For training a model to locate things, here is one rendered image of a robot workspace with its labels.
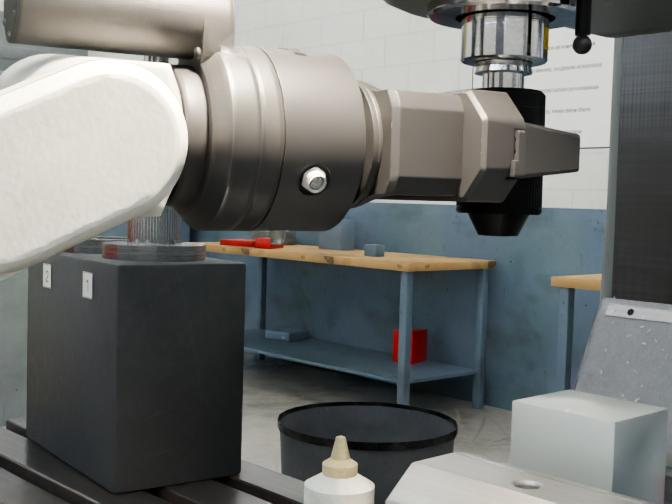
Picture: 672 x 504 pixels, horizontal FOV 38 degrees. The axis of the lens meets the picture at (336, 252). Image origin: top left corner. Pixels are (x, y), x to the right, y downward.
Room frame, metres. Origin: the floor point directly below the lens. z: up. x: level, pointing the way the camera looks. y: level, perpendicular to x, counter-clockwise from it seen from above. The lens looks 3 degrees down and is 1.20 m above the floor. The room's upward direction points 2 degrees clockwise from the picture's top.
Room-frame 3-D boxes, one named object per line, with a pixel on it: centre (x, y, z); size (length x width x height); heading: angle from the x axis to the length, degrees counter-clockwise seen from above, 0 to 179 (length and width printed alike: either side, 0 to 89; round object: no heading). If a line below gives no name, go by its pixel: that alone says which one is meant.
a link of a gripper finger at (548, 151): (0.51, -0.10, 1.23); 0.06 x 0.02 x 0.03; 118
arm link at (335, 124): (0.50, -0.01, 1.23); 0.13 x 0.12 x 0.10; 28
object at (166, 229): (0.85, 0.16, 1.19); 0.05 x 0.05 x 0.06
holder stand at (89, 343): (0.89, 0.19, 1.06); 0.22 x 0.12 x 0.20; 36
